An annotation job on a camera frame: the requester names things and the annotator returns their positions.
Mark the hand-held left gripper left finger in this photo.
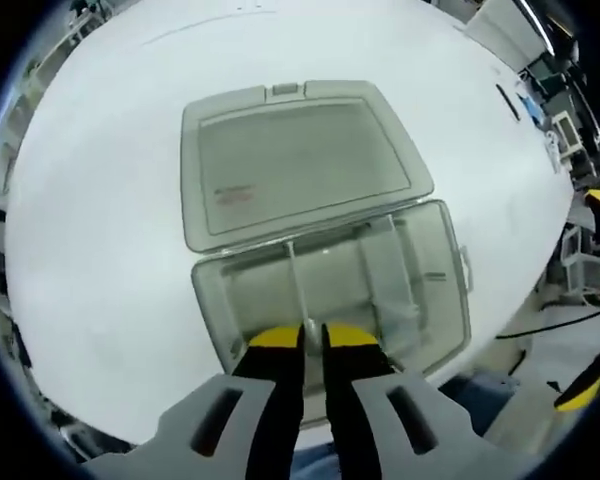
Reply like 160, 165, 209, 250
81, 322, 307, 480

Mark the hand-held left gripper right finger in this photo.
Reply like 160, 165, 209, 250
321, 322, 547, 480

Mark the grey transparent guide fixture box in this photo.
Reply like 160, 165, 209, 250
179, 78, 475, 390

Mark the white stool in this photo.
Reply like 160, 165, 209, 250
561, 227, 600, 297

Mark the small white framed box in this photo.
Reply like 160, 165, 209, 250
551, 109, 582, 150

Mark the blue cloth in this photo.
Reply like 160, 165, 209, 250
519, 91, 542, 120

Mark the black pen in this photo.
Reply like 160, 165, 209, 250
494, 83, 522, 122

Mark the black cable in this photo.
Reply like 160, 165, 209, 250
496, 305, 600, 342

